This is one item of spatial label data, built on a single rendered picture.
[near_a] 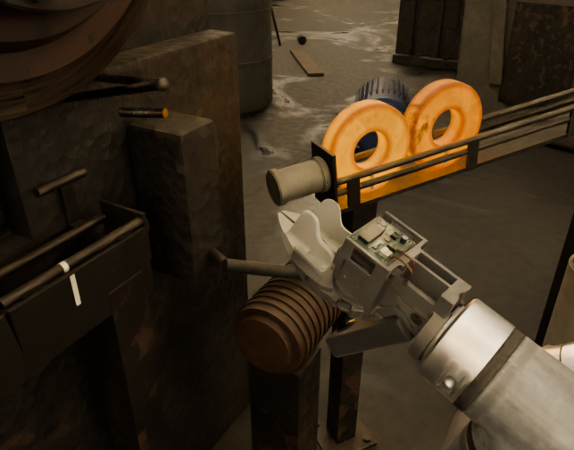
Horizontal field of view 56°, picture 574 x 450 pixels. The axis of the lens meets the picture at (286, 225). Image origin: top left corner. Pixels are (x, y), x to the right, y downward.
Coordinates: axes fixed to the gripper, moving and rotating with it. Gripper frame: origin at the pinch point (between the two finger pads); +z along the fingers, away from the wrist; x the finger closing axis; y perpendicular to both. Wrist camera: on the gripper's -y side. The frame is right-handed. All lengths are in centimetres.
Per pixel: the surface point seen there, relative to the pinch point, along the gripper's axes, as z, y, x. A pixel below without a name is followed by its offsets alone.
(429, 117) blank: 5.1, -0.8, -42.2
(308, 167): 12.5, -8.6, -21.7
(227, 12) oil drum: 185, -76, -176
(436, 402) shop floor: -24, -70, -55
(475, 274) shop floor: -8, -75, -114
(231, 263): 9.2, -17.2, -4.0
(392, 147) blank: 6.5, -5.7, -35.7
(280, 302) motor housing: 2.2, -22.6, -9.0
